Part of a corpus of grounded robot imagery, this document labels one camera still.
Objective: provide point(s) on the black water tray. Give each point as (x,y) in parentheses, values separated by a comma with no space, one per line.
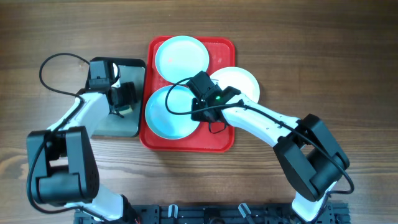
(115,123)

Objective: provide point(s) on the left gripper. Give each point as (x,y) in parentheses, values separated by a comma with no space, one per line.
(129,93)

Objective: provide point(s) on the green yellow sponge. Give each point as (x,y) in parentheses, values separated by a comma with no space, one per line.
(126,110)

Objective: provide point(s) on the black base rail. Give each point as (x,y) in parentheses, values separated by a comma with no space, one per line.
(333,213)

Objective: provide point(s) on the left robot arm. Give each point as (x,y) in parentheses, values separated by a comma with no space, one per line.
(63,174)

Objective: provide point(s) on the white plate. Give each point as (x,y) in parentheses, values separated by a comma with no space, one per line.
(239,79)

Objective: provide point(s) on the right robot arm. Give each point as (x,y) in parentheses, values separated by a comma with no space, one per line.
(312,160)

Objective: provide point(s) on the red plastic tray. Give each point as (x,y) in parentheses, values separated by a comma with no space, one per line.
(222,54)

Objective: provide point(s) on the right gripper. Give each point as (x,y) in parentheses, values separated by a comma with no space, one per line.
(196,114)

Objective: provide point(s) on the light blue plate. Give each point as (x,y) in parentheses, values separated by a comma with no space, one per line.
(168,125)
(181,57)

